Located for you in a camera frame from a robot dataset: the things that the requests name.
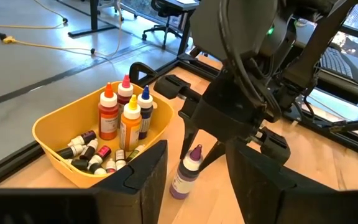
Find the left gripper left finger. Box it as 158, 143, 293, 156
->
91, 139, 169, 224

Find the small dark food coloring bottle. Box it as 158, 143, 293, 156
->
67, 129, 98, 147
79, 138, 99, 161
70, 158, 90, 171
56, 144, 85, 159
87, 163, 108, 176

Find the large red-orange food coloring bottle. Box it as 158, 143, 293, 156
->
98, 82, 120, 141

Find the black frame clamp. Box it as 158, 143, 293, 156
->
129, 61, 158, 85

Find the black desk leg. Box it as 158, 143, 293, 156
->
68, 0, 117, 37

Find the large pink food coloring bottle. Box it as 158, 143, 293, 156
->
116, 73, 135, 128

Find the yellow floor cable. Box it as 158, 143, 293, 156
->
0, 0, 124, 60

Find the black keyboard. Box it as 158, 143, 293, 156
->
320, 46, 358, 87

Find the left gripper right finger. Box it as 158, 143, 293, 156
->
225, 139, 358, 224

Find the yellow plastic bin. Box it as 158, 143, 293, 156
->
32, 80, 175, 189

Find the small pink food coloring bottle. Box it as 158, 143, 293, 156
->
87, 145, 112, 167

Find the small white ball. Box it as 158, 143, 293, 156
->
126, 144, 145, 162

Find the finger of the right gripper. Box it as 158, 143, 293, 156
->
198, 139, 230, 172
179, 119, 200, 161

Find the large blue food coloring bottle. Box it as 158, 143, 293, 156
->
137, 85, 154, 140

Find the small red food coloring bottle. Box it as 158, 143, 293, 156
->
105, 157, 117, 174

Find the large purple food coloring bottle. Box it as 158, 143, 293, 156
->
169, 144, 204, 200

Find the black office chair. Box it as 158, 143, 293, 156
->
141, 0, 198, 50

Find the large yellow food coloring bottle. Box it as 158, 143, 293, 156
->
119, 94, 142, 152

